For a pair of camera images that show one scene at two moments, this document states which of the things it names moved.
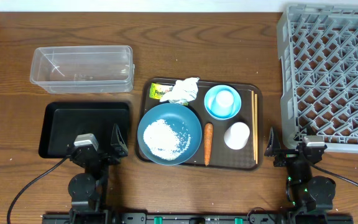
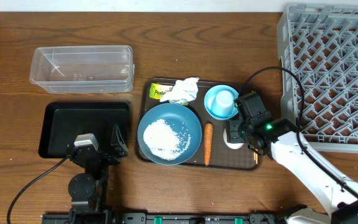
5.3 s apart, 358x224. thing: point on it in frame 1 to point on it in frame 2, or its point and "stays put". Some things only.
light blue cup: x=224 y=99 stays put
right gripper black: x=286 y=155 to x=233 y=135
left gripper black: x=99 y=153 stays put
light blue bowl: x=222 y=102 stays put
